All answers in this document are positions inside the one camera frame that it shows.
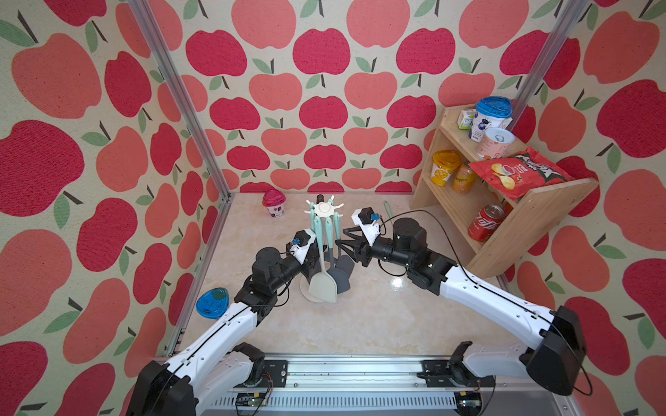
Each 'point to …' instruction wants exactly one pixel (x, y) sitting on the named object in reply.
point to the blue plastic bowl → (213, 302)
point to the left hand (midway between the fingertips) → (323, 249)
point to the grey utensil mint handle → (342, 282)
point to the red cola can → (486, 222)
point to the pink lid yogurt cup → (274, 200)
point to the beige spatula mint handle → (388, 209)
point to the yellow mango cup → (443, 163)
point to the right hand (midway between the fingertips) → (342, 240)
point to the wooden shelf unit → (479, 196)
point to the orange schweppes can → (464, 179)
